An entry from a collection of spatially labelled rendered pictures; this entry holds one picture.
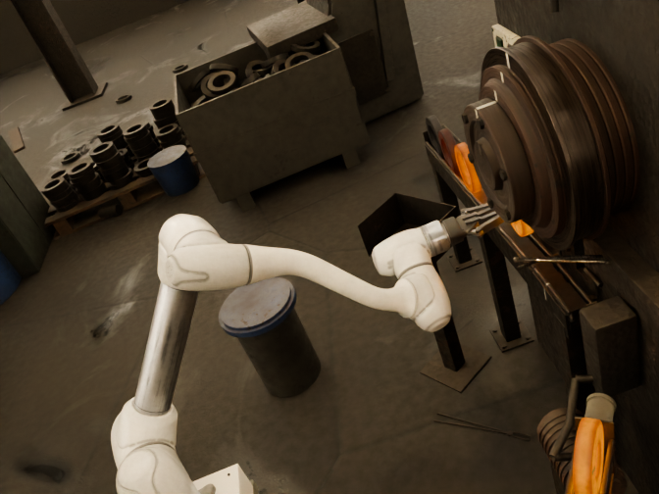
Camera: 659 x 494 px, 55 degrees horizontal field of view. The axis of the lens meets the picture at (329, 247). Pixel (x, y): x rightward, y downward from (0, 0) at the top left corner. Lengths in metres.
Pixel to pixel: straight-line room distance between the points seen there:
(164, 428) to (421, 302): 0.77
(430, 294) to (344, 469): 0.94
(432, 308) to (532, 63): 0.65
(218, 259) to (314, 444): 1.18
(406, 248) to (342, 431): 0.99
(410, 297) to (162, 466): 0.75
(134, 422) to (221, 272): 0.55
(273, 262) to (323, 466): 1.08
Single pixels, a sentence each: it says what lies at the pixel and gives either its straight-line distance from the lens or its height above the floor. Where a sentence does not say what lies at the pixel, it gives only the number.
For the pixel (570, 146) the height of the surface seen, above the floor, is 1.21.
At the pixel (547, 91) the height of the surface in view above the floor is 1.30.
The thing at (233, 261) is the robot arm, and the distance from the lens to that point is 1.48.
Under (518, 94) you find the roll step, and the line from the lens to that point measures 1.33.
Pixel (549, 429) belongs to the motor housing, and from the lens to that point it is 1.66.
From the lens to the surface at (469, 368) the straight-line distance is 2.51.
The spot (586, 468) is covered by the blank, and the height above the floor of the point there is 0.76.
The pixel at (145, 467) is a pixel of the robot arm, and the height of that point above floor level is 0.73.
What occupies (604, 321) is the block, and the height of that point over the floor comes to 0.80.
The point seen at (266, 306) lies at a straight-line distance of 2.44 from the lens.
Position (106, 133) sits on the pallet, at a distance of 5.20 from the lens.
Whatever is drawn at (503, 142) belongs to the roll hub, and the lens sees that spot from 1.34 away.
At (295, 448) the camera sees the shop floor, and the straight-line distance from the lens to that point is 2.50.
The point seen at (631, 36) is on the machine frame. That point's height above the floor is 1.38.
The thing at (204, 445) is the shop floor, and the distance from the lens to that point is 2.71.
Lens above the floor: 1.86
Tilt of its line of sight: 33 degrees down
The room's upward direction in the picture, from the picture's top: 22 degrees counter-clockwise
